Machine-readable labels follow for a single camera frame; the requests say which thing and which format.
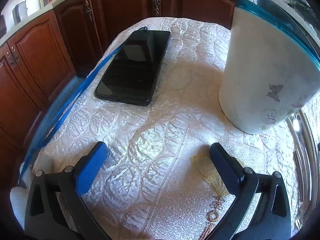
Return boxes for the blue lanyard strap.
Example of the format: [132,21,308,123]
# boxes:
[19,26,150,188]

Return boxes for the metal utensils at table edge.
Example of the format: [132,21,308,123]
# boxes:
[285,105,318,230]

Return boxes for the white quilted tablecloth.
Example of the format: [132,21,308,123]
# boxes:
[10,17,318,240]

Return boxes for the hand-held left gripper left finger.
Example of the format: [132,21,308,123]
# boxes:
[24,141,110,240]

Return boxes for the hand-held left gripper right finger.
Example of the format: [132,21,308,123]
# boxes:
[207,142,292,240]

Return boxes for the black smartphone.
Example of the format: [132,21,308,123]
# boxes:
[94,29,171,106]

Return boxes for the speckled stone countertop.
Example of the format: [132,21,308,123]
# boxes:
[0,0,105,47]

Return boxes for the white utensil holder blue rim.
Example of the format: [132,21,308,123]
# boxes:
[218,0,320,134]

